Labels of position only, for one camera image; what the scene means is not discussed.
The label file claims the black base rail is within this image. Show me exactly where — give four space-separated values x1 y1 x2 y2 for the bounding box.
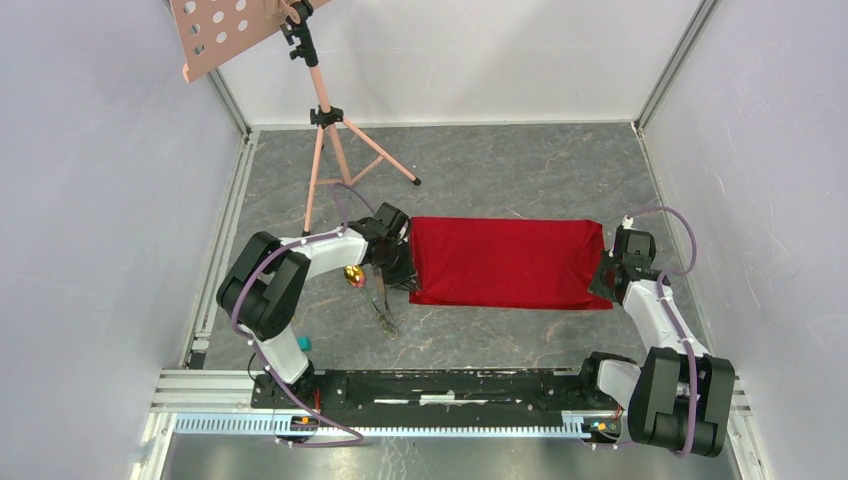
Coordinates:
251 369 618 428

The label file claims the pink music stand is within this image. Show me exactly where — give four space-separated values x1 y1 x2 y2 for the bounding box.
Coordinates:
168 0 421 235

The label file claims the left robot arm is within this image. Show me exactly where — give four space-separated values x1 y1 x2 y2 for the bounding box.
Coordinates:
216 203 420 408

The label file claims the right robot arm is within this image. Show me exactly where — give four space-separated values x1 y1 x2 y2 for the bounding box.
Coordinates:
577 224 736 458

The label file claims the iridescent spoon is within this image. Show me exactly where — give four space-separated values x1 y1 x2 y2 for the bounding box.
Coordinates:
343 265 366 289

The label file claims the red cloth napkin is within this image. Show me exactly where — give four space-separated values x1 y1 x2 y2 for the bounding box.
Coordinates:
409 216 612 311

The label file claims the teal cube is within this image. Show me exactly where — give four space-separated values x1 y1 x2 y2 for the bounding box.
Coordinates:
297 336 312 352

